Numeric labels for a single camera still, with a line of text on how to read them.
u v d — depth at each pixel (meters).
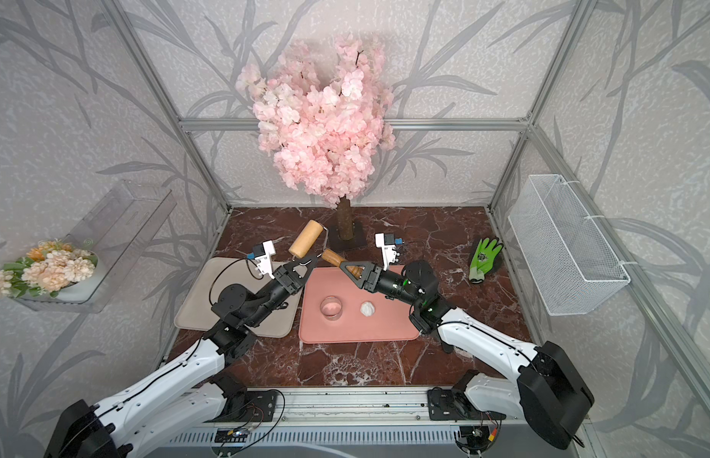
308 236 0.68
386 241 0.66
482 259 1.03
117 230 0.75
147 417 0.45
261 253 0.64
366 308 0.89
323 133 0.64
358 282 0.63
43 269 0.49
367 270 0.62
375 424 0.73
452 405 0.65
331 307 0.91
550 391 0.40
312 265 0.67
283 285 0.60
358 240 1.10
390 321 0.91
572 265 0.59
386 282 0.63
